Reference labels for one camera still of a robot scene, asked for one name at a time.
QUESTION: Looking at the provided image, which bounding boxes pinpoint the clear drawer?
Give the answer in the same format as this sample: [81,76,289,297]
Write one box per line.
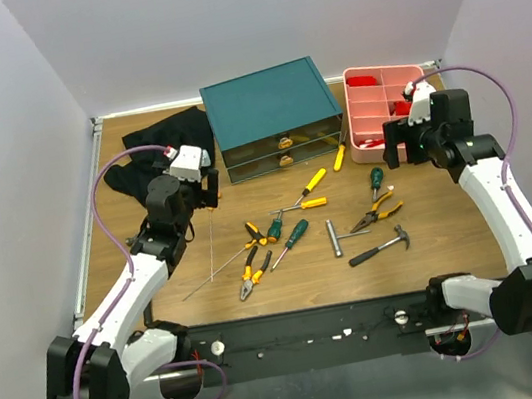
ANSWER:
[222,115,342,167]
[227,133,339,184]

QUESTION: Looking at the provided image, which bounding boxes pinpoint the yellow black long rod driver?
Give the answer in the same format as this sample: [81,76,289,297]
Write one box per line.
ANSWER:
[171,218,277,303]

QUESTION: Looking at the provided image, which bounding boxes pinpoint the green screwdriver short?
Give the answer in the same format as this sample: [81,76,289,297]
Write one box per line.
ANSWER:
[266,210,283,244]

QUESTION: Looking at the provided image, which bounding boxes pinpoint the green screwdriver long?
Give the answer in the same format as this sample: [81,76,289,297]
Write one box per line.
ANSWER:
[271,219,309,271]

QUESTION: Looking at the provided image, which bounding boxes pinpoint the silver T-handle wrench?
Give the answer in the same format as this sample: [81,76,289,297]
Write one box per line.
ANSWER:
[325,220,369,258]

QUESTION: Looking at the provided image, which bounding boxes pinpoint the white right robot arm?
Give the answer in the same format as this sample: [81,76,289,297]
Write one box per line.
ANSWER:
[382,89,532,336]

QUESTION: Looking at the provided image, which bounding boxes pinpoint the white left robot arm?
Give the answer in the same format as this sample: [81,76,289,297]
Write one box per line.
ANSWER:
[45,168,219,399]

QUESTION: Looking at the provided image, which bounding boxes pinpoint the red block middle compartment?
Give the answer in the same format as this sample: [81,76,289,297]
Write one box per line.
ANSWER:
[392,100,412,117]

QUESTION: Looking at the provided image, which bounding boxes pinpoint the red block compartment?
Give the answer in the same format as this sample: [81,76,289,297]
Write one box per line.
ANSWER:
[346,75,378,88]
[392,100,412,117]

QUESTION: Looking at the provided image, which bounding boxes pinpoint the red white item lower compartment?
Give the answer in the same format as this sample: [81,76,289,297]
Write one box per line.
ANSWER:
[357,138,385,151]

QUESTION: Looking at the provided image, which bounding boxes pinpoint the pink compartment tray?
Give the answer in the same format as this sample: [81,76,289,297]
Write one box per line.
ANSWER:
[342,64,424,164]

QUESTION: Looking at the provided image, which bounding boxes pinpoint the small green screwdriver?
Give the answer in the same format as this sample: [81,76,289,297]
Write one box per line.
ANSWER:
[370,167,384,202]

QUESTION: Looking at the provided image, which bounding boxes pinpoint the yellow screwdriver by cabinet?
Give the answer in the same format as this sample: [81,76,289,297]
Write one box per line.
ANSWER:
[333,129,347,172]

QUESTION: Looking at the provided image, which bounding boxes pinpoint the red block top compartment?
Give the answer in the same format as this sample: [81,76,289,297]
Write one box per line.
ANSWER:
[346,75,378,88]

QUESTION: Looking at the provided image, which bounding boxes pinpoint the black cloth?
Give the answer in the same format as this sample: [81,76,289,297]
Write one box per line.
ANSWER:
[95,102,224,210]

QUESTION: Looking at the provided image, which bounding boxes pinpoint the yellow long nose pliers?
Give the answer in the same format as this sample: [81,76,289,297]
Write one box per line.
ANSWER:
[350,191,404,233]

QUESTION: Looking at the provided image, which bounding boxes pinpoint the yellow screwdriver large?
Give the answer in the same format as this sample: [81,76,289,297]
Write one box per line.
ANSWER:
[295,167,327,206]

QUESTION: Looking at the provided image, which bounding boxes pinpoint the yellow black combination pliers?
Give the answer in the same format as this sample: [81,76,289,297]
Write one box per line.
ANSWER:
[239,246,273,301]

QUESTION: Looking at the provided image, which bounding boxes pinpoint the teal drawer cabinet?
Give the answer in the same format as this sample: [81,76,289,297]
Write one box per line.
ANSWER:
[199,56,343,160]

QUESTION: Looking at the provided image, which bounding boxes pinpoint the yellow screwdriver small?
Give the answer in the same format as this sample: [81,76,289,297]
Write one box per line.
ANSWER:
[269,196,328,215]

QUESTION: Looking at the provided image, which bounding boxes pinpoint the yellow black T-handle long driver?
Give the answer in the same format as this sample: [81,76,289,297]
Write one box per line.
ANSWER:
[207,207,215,283]

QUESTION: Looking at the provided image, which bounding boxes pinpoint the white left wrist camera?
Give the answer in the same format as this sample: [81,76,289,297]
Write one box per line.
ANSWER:
[164,145,212,182]

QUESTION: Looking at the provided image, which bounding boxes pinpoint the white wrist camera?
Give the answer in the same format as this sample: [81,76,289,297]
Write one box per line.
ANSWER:
[164,145,212,182]
[402,80,436,126]

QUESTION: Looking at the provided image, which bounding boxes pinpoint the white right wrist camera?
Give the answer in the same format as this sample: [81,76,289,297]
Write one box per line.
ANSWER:
[402,80,436,126]

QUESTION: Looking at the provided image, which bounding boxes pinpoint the black handled claw hammer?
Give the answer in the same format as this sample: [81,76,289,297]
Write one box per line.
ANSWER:
[348,225,411,268]

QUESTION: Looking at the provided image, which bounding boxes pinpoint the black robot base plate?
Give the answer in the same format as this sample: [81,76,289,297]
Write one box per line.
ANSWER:
[143,269,492,398]

